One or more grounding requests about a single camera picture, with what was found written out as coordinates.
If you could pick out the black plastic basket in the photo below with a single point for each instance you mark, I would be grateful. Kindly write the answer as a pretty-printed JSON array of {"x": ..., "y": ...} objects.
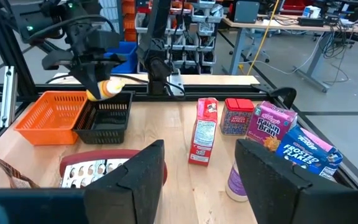
[{"x": 104, "y": 124}]

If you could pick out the brown snack pouch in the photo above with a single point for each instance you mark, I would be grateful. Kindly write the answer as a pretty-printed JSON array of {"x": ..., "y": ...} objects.
[{"x": 12, "y": 174}]

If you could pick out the blue Frosted Flakes box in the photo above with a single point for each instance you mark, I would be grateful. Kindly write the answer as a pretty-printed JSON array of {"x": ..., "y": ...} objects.
[{"x": 306, "y": 152}]

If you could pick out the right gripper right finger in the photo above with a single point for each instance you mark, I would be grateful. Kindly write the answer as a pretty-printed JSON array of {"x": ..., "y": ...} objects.
[{"x": 266, "y": 180}]

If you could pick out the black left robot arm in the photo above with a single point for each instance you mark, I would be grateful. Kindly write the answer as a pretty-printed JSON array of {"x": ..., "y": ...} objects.
[{"x": 155, "y": 53}]

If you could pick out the silver frame bracket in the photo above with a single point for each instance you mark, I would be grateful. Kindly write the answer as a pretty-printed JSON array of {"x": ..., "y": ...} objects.
[{"x": 8, "y": 93}]

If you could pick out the red-framed metal box grater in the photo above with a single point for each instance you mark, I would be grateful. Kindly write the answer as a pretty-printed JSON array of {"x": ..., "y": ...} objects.
[{"x": 98, "y": 154}]

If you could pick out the orange plastic basket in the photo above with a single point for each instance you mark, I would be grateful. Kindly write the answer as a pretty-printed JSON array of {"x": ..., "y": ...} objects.
[{"x": 50, "y": 119}]

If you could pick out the wooden-top workbench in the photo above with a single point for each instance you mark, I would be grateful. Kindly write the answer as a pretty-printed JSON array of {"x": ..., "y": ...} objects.
[{"x": 278, "y": 25}]

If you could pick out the parts bin rack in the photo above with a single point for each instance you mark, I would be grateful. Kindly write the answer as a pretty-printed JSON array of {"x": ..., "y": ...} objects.
[{"x": 204, "y": 31}]

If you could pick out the grey monitor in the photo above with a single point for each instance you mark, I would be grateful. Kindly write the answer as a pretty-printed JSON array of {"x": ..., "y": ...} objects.
[{"x": 246, "y": 12}]

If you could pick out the yellow squeeze bottle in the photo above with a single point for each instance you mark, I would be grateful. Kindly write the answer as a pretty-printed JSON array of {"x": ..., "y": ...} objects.
[{"x": 110, "y": 88}]

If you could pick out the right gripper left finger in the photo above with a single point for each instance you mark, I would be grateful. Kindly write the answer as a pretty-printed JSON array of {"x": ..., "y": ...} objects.
[{"x": 135, "y": 186}]

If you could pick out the white box on workbench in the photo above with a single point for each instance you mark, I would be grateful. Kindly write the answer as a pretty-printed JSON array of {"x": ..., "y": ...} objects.
[{"x": 311, "y": 12}]

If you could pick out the patterned spice tin red lid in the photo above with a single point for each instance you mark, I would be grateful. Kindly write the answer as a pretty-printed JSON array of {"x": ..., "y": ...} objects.
[{"x": 236, "y": 119}]

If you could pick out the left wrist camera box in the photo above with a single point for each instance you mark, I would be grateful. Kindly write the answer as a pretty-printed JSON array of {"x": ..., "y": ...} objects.
[{"x": 104, "y": 39}]

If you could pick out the blue storage bin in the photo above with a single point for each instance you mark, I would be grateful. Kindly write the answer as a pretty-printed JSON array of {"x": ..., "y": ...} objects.
[{"x": 126, "y": 59}]

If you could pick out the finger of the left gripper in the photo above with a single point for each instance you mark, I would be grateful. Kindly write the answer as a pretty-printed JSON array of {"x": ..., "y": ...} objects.
[
  {"x": 89, "y": 81},
  {"x": 105, "y": 72}
]

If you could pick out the red Froot Loops box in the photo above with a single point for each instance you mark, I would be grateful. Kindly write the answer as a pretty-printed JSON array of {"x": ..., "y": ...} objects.
[{"x": 204, "y": 133}]

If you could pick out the black-lidded purple-label spice shaker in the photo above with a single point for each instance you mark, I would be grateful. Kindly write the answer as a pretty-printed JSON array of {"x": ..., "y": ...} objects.
[{"x": 235, "y": 183}]

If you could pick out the purple Raisin Bran box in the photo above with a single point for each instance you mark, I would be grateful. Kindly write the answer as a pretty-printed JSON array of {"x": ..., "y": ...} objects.
[{"x": 267, "y": 126}]

